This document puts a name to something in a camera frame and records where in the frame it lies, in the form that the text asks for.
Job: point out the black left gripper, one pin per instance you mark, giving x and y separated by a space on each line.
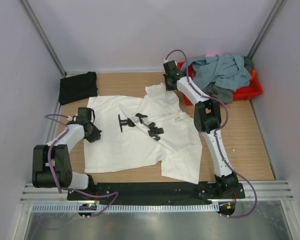
96 136

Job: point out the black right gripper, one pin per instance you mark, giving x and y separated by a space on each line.
168 87

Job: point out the white t-shirt with print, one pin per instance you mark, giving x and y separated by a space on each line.
138 132

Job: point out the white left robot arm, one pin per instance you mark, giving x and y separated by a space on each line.
51 164

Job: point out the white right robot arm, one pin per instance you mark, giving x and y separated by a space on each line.
207 121

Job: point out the folded black t-shirt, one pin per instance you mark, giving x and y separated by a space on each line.
77 87

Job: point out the dark grey t-shirt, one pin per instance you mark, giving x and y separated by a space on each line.
222 94

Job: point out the blue-grey t-shirt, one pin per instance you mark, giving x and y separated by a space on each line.
225 71

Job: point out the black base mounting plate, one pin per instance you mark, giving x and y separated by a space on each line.
156 193

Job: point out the red plastic bin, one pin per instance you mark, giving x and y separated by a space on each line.
242 94

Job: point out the slotted grey cable duct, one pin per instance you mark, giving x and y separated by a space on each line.
90 208

